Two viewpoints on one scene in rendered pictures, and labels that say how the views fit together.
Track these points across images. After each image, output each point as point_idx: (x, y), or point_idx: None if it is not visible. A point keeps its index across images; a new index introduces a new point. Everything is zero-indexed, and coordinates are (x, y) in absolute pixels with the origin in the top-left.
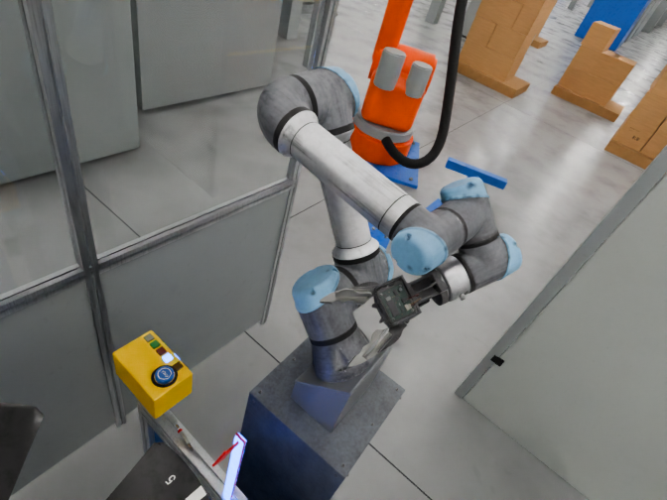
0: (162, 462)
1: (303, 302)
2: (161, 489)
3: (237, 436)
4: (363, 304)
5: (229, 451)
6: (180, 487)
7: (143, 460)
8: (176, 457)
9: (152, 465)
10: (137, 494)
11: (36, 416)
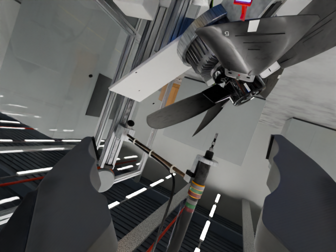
0: (211, 33)
1: None
2: (228, 38)
3: (237, 4)
4: (113, 232)
5: (245, 7)
6: (237, 31)
7: (202, 37)
8: (215, 27)
9: (209, 36)
10: (220, 44)
11: (163, 128)
